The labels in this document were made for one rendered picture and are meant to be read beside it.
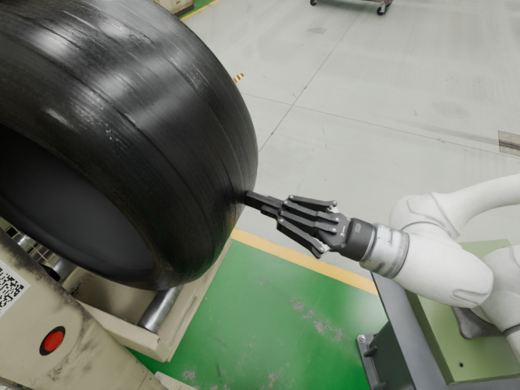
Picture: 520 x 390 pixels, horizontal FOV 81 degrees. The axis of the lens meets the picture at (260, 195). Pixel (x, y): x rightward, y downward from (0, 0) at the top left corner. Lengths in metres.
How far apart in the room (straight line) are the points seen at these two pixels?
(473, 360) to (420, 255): 0.53
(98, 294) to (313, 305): 1.12
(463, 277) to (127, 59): 0.59
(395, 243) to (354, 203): 1.64
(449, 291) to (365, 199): 1.69
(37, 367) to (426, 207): 0.74
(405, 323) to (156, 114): 0.91
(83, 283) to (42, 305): 0.42
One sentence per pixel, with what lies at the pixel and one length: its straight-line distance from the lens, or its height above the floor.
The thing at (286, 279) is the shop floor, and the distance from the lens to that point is 1.78.
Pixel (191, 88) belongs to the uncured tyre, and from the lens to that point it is 0.46.
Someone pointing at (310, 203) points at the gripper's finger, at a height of 1.14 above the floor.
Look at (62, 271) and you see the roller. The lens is 0.89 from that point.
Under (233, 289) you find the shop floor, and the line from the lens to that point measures 1.76.
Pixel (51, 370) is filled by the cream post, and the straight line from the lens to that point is 0.67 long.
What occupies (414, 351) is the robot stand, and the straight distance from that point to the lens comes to 1.06.
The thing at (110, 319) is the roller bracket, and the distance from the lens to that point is 0.74.
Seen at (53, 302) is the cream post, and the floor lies 1.12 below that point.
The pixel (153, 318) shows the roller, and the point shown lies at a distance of 0.74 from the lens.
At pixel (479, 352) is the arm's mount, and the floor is 0.70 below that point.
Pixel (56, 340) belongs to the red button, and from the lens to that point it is 0.63.
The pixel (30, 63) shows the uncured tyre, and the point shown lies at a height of 1.43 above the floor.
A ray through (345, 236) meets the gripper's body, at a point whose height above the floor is 1.12.
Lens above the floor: 1.58
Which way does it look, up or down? 47 degrees down
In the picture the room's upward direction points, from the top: straight up
